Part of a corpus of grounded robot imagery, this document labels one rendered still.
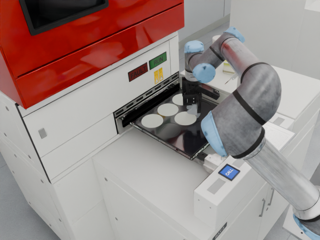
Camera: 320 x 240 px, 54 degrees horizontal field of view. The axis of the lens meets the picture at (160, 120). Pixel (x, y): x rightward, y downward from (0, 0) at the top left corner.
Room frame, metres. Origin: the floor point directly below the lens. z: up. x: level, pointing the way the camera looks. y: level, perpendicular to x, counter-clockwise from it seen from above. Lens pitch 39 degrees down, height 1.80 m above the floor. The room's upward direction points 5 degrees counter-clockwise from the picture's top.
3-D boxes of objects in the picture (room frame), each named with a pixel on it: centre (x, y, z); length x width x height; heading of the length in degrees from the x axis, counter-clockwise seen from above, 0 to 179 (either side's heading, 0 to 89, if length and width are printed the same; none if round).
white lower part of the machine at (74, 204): (1.40, 0.41, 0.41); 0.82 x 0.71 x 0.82; 134
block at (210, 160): (0.84, -0.20, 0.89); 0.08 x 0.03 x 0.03; 44
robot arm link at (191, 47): (1.12, -0.16, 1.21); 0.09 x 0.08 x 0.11; 9
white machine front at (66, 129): (1.16, 0.18, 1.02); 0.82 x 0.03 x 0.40; 134
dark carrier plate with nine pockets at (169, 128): (1.13, -0.12, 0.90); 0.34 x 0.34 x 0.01; 44
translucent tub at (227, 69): (1.40, -0.39, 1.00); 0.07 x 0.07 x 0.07; 59
